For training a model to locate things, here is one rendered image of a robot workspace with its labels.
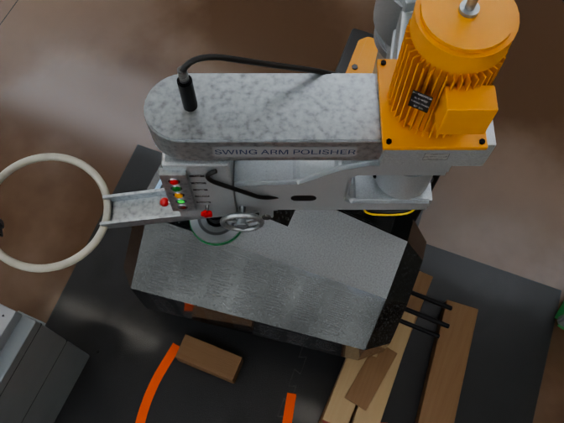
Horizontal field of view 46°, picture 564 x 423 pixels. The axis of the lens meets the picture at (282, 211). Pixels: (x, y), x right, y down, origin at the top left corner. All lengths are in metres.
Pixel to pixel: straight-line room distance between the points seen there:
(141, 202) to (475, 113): 1.43
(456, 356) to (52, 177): 2.32
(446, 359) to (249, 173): 1.64
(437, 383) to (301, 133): 1.82
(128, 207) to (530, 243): 2.15
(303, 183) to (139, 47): 2.29
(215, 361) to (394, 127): 1.77
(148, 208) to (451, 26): 1.45
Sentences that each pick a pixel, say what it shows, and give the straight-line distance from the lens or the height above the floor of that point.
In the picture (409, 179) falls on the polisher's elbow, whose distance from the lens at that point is 2.10.
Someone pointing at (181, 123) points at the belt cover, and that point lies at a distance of 1.85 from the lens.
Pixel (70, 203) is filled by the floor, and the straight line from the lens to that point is 3.78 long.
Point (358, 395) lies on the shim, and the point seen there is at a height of 0.24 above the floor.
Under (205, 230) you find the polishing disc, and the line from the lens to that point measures 2.61.
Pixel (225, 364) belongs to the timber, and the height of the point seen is 0.13.
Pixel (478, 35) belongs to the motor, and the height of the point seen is 2.14.
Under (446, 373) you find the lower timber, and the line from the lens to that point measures 3.35.
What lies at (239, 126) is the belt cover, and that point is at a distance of 1.83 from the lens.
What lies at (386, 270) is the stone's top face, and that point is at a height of 0.87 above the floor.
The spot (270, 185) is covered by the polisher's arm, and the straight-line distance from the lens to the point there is 2.09.
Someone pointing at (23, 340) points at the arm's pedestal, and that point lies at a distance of 2.75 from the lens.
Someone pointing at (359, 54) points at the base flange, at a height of 0.78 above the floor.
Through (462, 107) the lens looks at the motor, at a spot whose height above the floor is 2.00.
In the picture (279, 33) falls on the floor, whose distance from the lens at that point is 4.16.
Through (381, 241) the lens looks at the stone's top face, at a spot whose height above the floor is 0.87.
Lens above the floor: 3.33
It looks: 68 degrees down
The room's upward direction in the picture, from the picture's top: 1 degrees clockwise
